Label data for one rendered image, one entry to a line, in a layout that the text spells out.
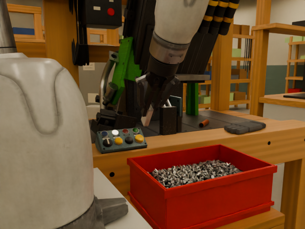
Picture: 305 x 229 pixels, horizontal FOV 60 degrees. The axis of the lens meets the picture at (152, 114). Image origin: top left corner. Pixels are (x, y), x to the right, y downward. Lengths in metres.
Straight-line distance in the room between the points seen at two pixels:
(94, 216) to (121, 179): 0.43
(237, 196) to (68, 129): 0.44
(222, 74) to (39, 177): 1.52
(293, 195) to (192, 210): 0.93
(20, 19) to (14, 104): 10.86
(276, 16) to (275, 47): 1.12
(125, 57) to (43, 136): 0.74
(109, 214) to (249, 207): 0.37
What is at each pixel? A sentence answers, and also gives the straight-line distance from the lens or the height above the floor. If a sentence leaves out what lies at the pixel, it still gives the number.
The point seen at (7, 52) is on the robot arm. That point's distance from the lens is 0.56.
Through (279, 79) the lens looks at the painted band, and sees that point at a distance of 11.28.
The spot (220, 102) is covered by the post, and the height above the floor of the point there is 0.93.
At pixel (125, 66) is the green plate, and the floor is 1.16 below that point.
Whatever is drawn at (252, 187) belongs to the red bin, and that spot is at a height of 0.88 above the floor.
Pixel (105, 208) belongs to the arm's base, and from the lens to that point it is 0.46.
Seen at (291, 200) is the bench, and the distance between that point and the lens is 1.49.
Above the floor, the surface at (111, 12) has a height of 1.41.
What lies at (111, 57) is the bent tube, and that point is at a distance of 1.10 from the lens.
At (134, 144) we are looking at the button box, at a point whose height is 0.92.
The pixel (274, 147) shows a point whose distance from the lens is 1.23.
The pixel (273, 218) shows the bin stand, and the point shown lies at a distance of 0.74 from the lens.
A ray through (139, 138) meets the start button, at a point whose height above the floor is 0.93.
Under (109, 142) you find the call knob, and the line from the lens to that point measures 0.82.
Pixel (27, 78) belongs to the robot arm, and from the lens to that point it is 0.35.
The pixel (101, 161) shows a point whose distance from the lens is 0.82.
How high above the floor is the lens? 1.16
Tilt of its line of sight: 10 degrees down
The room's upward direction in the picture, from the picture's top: straight up
